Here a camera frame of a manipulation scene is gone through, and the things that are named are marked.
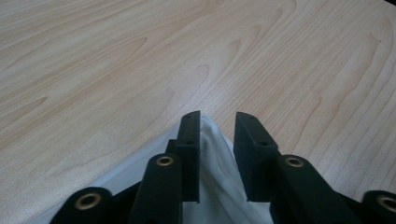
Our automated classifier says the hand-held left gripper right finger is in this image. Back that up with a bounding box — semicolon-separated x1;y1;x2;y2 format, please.
233;111;282;203

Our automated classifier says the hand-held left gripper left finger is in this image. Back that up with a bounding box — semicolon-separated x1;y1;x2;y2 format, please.
166;110;201;203

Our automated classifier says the white printed tank top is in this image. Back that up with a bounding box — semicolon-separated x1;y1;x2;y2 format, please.
27;113;275;224

